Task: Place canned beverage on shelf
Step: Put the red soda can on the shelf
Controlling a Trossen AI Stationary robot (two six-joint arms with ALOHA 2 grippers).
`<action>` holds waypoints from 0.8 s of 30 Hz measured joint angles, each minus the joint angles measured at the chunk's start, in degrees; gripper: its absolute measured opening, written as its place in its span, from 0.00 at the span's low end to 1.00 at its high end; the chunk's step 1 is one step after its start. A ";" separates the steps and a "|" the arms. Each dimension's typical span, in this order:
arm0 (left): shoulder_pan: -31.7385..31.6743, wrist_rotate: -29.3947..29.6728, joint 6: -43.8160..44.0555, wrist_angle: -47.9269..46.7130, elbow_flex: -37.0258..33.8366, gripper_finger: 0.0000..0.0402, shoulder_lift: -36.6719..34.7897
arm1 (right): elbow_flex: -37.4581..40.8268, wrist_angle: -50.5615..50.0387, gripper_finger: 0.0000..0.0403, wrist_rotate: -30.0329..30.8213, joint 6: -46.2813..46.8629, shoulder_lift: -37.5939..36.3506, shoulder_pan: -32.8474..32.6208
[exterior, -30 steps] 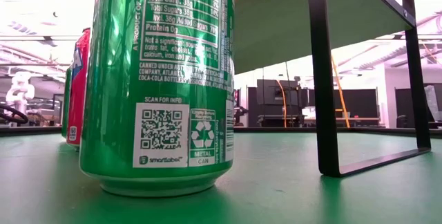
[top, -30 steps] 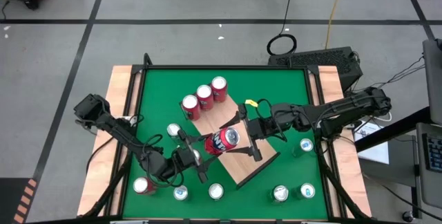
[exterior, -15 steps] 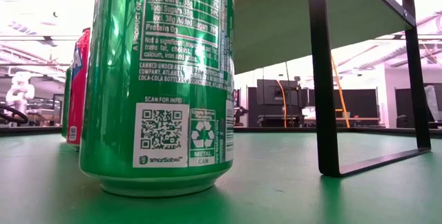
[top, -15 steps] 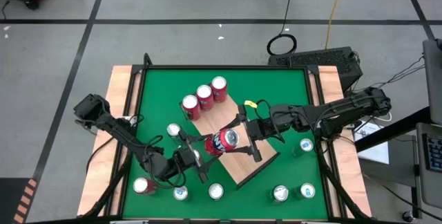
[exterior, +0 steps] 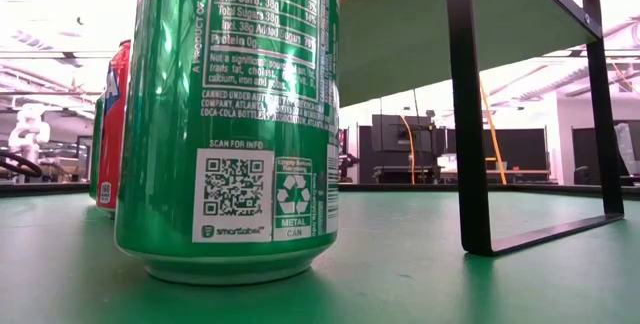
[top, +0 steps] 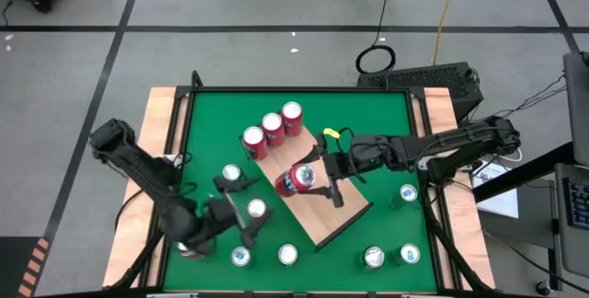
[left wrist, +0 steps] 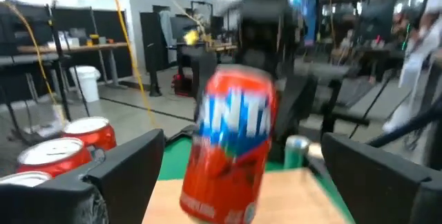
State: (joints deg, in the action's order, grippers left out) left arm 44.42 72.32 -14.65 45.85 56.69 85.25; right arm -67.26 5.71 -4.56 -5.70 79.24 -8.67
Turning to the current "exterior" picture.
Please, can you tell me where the green Sprite soda can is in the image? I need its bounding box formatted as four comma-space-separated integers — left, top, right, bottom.
113, 0, 341, 286
88, 94, 106, 201

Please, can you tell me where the red Fanta soda can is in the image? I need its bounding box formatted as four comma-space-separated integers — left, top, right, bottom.
95, 38, 132, 215

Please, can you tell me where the black monitor stand unit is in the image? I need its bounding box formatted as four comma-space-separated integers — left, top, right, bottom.
370, 113, 446, 185

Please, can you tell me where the wooden board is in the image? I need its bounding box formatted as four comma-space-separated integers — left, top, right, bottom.
338, 0, 626, 258

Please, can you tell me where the green table mat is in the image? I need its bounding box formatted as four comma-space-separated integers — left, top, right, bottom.
0, 191, 640, 324

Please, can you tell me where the black partition panel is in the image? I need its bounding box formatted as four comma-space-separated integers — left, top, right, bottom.
446, 127, 549, 171

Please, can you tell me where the orange hanging cable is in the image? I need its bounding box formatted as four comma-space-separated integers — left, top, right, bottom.
399, 113, 417, 185

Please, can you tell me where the black vacuum hose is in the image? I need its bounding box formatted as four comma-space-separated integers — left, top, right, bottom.
0, 149, 44, 180

